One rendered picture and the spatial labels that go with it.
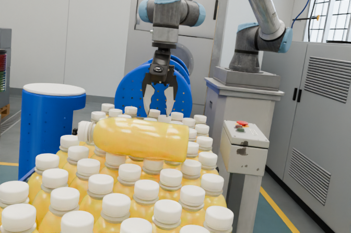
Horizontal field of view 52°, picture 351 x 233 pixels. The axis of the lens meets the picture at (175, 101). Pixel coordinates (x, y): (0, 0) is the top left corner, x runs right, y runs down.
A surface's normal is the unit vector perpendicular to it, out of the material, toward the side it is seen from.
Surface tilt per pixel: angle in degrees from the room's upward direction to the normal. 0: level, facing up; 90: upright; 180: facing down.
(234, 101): 90
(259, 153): 90
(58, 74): 90
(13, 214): 0
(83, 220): 0
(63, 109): 90
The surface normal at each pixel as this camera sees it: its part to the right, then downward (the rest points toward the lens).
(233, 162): -0.03, 0.17
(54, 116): 0.34, 0.21
